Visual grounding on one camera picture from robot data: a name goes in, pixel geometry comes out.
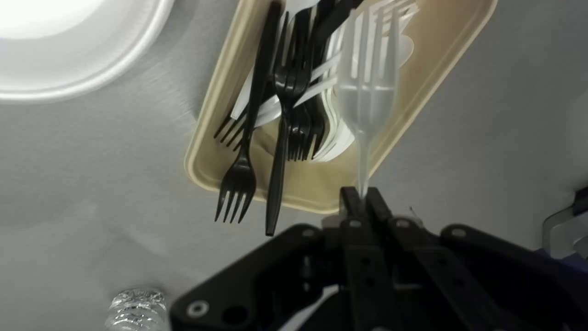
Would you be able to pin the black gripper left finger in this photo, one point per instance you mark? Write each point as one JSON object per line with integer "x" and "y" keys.
{"x": 269, "y": 282}

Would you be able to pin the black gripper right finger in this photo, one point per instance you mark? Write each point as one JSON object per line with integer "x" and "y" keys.
{"x": 484, "y": 282}

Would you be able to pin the tan rectangular tray bowl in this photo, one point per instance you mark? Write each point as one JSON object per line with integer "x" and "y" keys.
{"x": 441, "y": 56}

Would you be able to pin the white round paper plate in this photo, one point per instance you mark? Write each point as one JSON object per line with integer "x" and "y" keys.
{"x": 66, "y": 56}

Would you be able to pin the clear plastic water bottle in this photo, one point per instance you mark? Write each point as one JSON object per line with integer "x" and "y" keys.
{"x": 136, "y": 309}

